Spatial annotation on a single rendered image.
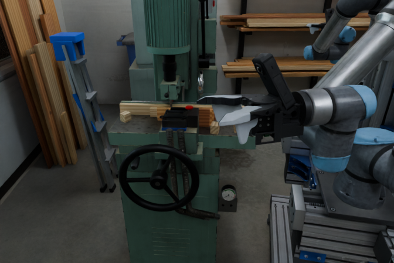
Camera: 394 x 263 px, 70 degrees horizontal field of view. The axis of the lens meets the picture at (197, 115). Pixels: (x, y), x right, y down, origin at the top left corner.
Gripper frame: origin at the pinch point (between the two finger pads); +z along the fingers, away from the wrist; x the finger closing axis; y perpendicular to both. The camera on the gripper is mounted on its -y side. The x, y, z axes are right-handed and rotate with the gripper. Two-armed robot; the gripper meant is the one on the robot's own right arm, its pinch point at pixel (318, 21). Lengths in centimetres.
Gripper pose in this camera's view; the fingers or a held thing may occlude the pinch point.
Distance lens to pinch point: 194.8
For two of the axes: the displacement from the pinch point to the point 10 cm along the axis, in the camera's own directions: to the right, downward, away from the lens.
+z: -0.4, -4.2, 9.1
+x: 9.9, -1.4, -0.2
